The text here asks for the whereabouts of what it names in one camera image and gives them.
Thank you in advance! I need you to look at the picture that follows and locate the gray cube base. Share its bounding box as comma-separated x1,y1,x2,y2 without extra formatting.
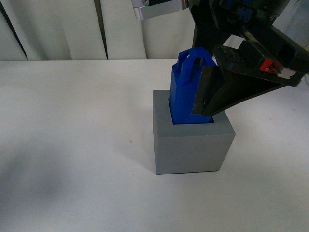
153,90,236,174

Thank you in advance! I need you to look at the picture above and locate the white curtain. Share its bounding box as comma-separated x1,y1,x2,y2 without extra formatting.
0,0,309,61

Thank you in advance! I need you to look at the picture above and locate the blue insert part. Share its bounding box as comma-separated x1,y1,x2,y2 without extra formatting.
169,47,216,125

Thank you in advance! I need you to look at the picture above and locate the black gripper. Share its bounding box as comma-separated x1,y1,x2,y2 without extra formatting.
190,0,309,116

